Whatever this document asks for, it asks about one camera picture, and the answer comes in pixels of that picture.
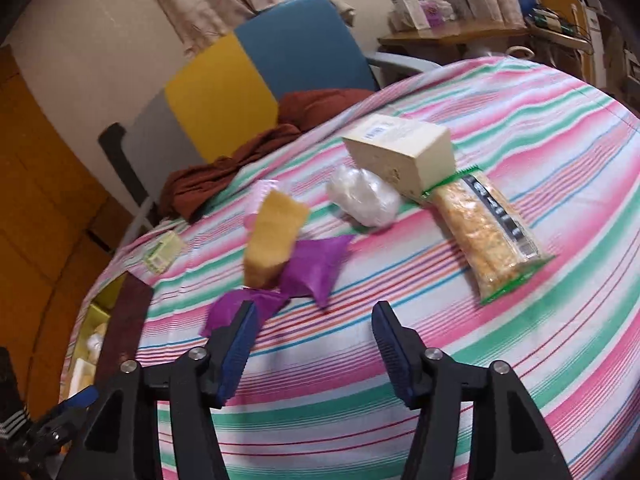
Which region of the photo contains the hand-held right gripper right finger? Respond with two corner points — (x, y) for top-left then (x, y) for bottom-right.
(371, 301), (573, 480)

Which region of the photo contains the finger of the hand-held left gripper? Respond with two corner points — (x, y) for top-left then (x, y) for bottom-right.
(22, 410), (83, 456)
(47, 386), (100, 418)

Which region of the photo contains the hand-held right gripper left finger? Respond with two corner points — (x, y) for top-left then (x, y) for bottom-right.
(55, 300), (261, 480)

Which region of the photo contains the purple packet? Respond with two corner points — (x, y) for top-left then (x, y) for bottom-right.
(201, 287), (291, 338)
(280, 234), (355, 308)

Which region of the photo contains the gold tin box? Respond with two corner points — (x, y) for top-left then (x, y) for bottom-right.
(60, 270), (156, 411)

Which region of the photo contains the small yellow sponge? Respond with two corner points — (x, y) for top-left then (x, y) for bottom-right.
(243, 190), (310, 288)

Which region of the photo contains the small green box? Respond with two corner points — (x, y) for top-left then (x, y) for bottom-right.
(141, 231), (187, 275)

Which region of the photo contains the clear snack bar packet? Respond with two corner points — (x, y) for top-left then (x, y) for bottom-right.
(422, 167), (555, 306)

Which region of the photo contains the clear plastic bag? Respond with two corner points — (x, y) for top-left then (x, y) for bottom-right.
(326, 165), (401, 228)

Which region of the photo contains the beige cardboard box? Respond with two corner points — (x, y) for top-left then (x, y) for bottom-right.
(341, 114), (457, 200)

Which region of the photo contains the striped tablecloth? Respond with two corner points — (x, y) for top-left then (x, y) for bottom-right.
(62, 55), (640, 480)

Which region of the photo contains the brown-red jacket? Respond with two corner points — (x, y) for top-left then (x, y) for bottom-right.
(160, 89), (376, 223)

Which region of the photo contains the wooden wardrobe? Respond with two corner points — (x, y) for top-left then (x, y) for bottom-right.
(0, 45), (131, 411)

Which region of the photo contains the grey yellow blue chair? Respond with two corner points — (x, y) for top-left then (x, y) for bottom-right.
(97, 0), (443, 241)

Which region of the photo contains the pink container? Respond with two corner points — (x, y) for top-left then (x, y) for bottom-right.
(420, 0), (453, 26)

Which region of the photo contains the tall white box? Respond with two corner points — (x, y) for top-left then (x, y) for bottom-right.
(392, 0), (431, 31)

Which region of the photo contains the wooden shelf cart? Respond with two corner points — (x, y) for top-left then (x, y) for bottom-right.
(530, 0), (601, 86)

